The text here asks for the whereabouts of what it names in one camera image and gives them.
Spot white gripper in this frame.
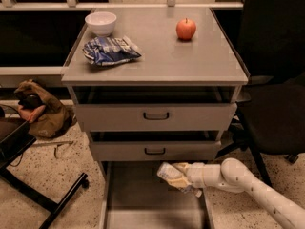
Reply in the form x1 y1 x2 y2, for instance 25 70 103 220
167 162 223 190

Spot blue plastic bottle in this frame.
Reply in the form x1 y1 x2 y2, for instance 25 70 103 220
157 162 202 198

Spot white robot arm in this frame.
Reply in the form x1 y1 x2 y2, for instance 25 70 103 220
157 158 305 229

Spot bottom grey drawer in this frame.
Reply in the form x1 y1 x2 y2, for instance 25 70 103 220
98 161 214 229

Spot grey drawer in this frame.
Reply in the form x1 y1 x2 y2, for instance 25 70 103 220
90 131 221 161
98 161 214 229
71 85 238 133

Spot middle grey drawer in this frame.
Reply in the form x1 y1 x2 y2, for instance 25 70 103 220
90 131 221 161

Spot top grey drawer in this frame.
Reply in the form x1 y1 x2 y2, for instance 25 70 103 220
71 85 238 133

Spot grey drawer cabinet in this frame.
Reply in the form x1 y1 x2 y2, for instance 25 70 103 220
60 6 250 229

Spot brown backpack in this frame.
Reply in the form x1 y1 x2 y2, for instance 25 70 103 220
14 79 72 138

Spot red apple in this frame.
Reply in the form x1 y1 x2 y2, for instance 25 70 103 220
176 18 196 41

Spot blue chip bag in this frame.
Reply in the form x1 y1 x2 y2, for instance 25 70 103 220
82 36 141 67

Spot black office chair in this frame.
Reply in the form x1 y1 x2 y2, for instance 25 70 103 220
220 0 305 183

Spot white ceramic bowl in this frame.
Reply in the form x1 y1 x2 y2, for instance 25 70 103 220
85 11 117 37

